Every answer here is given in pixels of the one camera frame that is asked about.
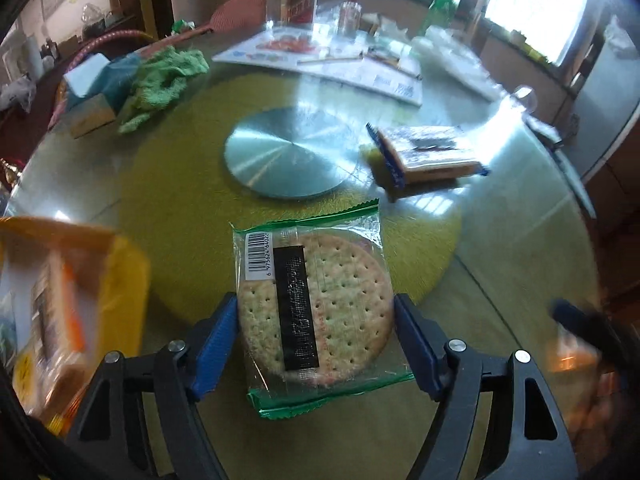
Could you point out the white plastic bags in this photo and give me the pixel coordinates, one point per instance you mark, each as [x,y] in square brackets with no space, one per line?
[450,55]

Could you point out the yellow brown snack packet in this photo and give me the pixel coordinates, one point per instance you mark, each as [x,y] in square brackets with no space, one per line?
[425,186]

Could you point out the round yellow-green mat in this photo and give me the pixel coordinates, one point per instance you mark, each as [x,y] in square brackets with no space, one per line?
[175,210]

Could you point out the blue-edged cracker packet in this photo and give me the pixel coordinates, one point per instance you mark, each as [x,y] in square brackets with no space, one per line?
[430,150]

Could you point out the light blue tissue box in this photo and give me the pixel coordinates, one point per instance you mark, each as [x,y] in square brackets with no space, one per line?
[95,85]

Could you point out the green-edged round cracker packet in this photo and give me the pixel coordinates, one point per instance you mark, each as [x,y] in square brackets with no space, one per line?
[340,300]

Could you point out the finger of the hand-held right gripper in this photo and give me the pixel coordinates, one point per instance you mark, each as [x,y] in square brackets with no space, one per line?
[575,316]

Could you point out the printed paper sheet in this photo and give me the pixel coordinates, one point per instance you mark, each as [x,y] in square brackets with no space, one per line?
[280,49]

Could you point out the green cloth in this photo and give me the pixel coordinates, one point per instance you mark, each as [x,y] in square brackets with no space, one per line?
[160,80]

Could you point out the orange-edged square cracker packet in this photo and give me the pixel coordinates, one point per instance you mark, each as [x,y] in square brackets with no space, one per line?
[60,290]

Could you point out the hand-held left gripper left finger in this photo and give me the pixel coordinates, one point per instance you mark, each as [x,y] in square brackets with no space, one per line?
[217,345]

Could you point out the wooden stick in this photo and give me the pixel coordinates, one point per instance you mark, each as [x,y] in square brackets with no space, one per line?
[330,58]

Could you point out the red fly swatter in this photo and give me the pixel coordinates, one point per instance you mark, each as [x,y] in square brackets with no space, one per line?
[240,10]

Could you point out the pink hoop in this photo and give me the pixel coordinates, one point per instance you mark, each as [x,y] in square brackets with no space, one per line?
[100,42]

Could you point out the small glass bottle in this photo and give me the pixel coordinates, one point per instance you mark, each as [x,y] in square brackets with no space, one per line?
[350,15]

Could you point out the clear drinking glass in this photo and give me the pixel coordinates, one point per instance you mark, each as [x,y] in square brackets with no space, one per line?
[524,96]

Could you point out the silver turntable disc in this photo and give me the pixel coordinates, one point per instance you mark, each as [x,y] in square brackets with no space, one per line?
[290,155]

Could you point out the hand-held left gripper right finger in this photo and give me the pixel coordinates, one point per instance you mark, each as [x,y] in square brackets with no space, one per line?
[417,345]

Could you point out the large yellow plastic bag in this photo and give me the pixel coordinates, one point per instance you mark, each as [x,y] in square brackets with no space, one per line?
[125,280]

